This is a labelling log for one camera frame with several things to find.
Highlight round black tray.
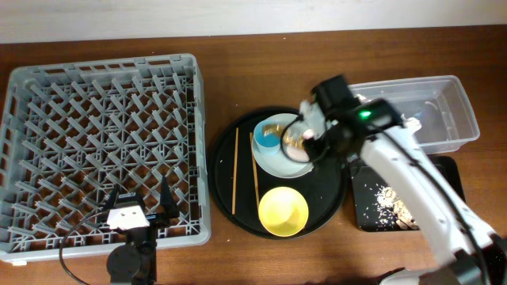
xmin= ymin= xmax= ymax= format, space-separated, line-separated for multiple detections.
xmin=208 ymin=107 xmax=349 ymax=240

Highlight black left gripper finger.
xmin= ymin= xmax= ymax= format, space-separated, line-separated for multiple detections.
xmin=160 ymin=177 xmax=179 ymax=219
xmin=103 ymin=184 xmax=120 ymax=210

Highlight grey plastic dishwasher rack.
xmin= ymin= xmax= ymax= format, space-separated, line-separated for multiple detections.
xmin=1 ymin=54 xmax=211 ymax=265

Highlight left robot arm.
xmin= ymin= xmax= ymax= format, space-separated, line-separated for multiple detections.
xmin=101 ymin=178 xmax=179 ymax=284

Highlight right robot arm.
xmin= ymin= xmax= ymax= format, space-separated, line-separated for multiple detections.
xmin=300 ymin=75 xmax=506 ymax=284

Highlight blue plastic cup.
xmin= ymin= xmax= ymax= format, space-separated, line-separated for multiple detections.
xmin=253 ymin=120 xmax=280 ymax=155

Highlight yellow plastic bowl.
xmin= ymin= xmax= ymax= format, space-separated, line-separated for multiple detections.
xmin=257 ymin=187 xmax=309 ymax=238

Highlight clear plastic bin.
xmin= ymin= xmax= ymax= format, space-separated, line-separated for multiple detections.
xmin=350 ymin=75 xmax=480 ymax=154

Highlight black rectangular tray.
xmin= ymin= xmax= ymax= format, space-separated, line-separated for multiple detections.
xmin=349 ymin=155 xmax=467 ymax=233

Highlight pink plastic cup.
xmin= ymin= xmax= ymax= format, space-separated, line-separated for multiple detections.
xmin=281 ymin=128 xmax=314 ymax=163

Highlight food scraps pile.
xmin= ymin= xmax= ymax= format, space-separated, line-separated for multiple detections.
xmin=375 ymin=186 xmax=419 ymax=230

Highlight gold foil wrapper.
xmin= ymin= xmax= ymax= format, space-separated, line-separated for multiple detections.
xmin=261 ymin=123 xmax=303 ymax=150

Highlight wooden chopstick right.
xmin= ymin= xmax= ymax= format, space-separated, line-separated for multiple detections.
xmin=249 ymin=132 xmax=260 ymax=210

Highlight wooden chopstick left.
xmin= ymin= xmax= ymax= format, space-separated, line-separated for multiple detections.
xmin=231 ymin=127 xmax=239 ymax=216

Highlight light grey plate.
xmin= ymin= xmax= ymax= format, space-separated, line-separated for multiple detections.
xmin=253 ymin=113 xmax=314 ymax=179

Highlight wooden chopstick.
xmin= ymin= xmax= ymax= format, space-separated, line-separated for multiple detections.
xmin=249 ymin=132 xmax=260 ymax=210
xmin=231 ymin=127 xmax=239 ymax=216

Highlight crumpled white paper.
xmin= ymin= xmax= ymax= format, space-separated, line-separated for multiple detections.
xmin=401 ymin=114 xmax=422 ymax=135

